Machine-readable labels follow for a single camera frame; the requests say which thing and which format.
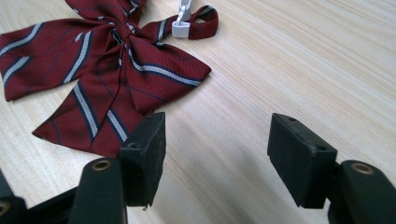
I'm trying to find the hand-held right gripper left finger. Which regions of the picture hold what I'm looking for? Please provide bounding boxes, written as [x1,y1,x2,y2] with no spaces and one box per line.
[67,111,167,224]

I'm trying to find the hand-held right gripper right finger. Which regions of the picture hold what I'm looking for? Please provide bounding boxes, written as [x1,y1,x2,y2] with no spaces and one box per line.
[266,112,396,224]

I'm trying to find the dark red striped bow tie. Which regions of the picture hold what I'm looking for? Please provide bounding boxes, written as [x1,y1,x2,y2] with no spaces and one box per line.
[0,0,220,159]

